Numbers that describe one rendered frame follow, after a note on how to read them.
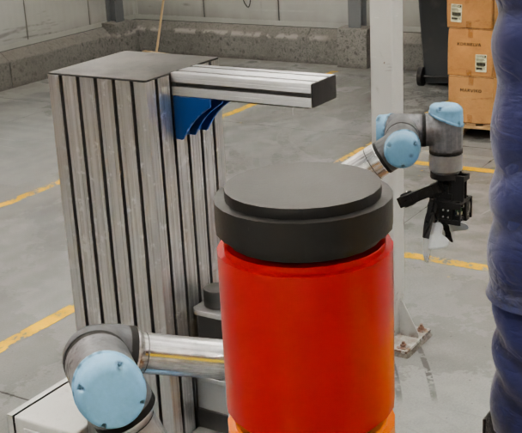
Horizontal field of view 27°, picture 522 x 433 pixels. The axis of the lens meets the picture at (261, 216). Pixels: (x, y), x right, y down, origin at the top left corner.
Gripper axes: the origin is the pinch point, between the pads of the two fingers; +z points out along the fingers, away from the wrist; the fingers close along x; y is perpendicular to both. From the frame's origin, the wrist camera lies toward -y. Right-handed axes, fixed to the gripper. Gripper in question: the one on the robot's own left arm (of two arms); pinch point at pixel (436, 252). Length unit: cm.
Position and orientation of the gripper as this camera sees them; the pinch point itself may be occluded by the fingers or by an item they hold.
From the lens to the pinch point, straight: 254.8
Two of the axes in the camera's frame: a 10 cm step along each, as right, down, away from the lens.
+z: 0.5, 9.5, 3.2
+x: 5.3, -3.0, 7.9
